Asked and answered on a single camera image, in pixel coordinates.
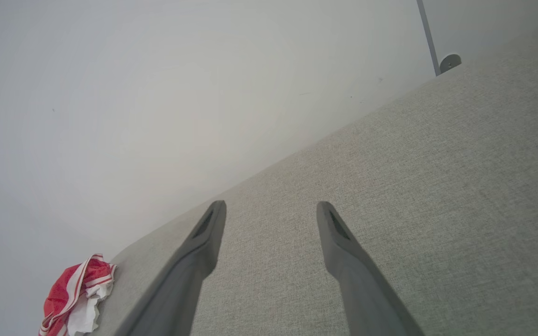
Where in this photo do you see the red white basketball jersey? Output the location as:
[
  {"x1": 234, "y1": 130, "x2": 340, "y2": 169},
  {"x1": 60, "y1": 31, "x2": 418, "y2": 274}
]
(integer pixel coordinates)
[{"x1": 39, "y1": 253, "x2": 118, "y2": 336}]

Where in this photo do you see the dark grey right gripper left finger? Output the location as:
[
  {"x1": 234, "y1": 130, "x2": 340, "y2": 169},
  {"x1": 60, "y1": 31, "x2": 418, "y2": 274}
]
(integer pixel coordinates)
[{"x1": 116, "y1": 201, "x2": 227, "y2": 336}]

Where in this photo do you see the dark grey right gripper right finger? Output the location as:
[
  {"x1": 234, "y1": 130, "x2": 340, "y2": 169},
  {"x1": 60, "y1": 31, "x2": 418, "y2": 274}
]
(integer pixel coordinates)
[{"x1": 316, "y1": 201, "x2": 426, "y2": 336}]

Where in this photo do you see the grey partition board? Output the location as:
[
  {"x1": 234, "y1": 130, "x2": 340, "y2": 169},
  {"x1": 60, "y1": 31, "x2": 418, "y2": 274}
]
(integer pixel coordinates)
[{"x1": 424, "y1": 0, "x2": 538, "y2": 63}]

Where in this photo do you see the grey metal stand leg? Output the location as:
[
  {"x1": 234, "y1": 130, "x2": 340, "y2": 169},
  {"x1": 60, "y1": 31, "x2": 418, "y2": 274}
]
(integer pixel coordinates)
[{"x1": 416, "y1": 0, "x2": 462, "y2": 77}]

